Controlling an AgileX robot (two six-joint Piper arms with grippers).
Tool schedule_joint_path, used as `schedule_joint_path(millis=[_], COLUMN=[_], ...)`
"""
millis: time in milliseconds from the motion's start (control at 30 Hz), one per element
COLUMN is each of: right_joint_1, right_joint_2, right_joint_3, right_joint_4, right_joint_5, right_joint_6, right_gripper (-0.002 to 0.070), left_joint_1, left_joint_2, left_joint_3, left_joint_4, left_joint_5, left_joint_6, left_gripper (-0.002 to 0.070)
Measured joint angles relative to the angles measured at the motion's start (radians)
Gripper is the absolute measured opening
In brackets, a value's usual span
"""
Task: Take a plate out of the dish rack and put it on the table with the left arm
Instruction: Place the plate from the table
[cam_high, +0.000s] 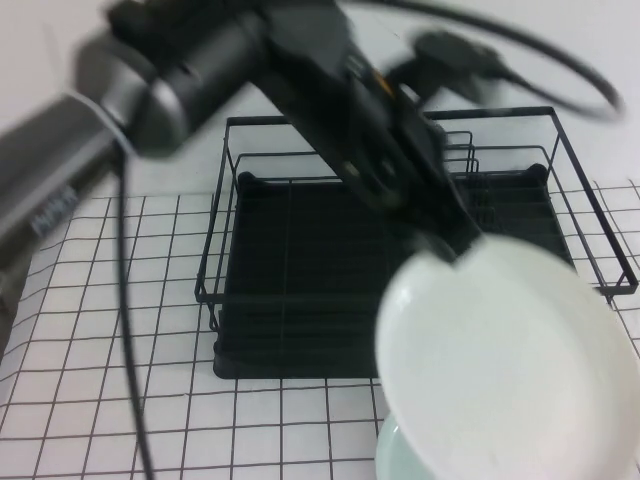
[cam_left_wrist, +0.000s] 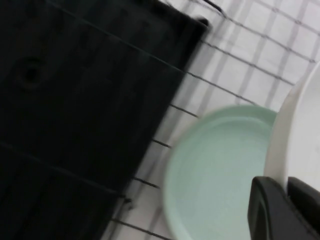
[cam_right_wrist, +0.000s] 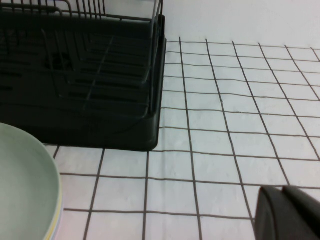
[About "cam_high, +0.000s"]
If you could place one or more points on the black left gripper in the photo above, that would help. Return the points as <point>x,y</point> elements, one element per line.
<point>360,125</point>

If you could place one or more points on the white round plate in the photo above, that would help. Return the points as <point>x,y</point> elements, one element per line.
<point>395,455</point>
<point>500,360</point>

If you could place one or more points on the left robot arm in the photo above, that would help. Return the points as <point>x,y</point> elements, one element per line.
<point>50,165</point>

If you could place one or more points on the white black-grid tablecloth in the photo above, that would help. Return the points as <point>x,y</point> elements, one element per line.
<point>75,400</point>

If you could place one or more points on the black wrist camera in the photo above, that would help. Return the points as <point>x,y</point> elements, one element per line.
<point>445,50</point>

